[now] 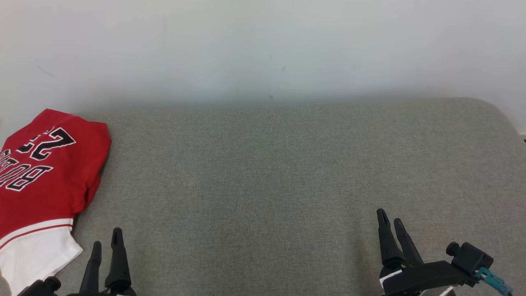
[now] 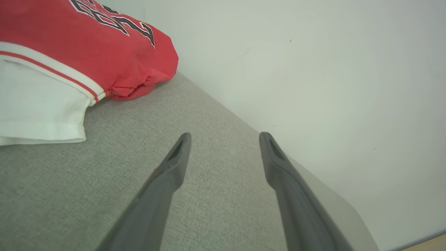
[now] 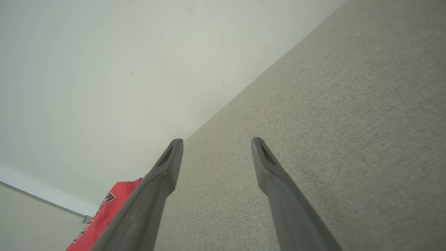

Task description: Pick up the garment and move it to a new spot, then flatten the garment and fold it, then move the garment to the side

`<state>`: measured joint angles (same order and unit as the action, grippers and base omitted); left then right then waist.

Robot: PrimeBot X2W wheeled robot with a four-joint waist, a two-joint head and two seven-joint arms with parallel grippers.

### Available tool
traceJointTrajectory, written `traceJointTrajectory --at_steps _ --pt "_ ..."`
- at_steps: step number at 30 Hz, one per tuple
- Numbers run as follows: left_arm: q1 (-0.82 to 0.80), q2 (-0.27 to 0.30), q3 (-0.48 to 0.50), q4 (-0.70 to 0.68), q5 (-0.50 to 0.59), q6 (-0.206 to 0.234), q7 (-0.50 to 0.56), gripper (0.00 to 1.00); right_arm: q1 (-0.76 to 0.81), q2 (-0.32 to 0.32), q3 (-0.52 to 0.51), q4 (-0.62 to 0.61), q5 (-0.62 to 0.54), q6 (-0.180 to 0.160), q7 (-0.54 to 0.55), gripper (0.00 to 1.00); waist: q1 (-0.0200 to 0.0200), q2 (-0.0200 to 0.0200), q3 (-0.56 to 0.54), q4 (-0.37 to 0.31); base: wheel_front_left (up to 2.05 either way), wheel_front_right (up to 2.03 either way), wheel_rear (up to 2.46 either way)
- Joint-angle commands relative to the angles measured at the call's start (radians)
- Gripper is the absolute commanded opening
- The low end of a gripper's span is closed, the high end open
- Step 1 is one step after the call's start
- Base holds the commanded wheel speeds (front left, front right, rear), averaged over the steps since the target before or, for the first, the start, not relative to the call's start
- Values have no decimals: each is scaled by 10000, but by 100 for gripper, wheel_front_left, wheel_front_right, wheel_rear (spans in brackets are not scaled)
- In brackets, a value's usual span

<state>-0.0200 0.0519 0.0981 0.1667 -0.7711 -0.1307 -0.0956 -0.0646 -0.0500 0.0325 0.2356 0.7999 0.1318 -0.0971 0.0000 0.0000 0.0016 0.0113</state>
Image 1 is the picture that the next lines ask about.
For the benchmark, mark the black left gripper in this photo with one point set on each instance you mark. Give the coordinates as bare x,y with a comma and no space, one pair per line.
102,293

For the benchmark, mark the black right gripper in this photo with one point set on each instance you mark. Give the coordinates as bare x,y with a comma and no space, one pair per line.
427,277

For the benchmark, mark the red Bulls basketball jersey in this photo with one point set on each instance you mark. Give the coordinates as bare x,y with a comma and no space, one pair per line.
45,185

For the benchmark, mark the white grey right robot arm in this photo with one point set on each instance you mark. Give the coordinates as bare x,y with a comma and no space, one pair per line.
435,293

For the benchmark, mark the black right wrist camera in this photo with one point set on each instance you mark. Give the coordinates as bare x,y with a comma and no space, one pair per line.
472,257

